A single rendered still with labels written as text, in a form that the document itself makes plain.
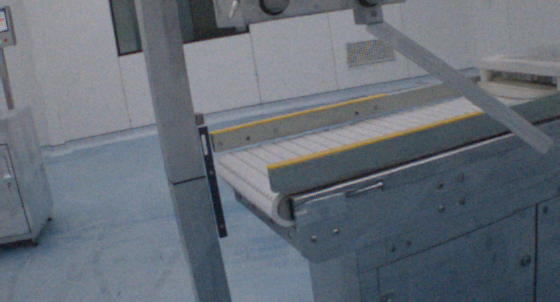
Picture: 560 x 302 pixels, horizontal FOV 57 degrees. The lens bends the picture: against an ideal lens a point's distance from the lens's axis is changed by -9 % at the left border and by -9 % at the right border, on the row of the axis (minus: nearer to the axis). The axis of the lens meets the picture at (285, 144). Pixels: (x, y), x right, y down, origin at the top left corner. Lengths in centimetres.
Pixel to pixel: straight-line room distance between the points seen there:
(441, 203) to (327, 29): 531
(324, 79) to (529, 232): 516
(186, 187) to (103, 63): 497
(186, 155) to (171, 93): 11
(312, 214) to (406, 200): 15
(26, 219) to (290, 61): 360
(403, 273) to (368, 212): 17
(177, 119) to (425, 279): 48
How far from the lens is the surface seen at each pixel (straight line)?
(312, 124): 100
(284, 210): 72
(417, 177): 80
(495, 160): 89
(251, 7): 63
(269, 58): 595
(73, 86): 595
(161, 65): 93
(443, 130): 81
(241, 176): 84
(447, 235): 92
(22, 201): 328
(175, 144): 94
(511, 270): 107
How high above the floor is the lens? 107
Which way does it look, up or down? 14 degrees down
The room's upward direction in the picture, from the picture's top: 9 degrees counter-clockwise
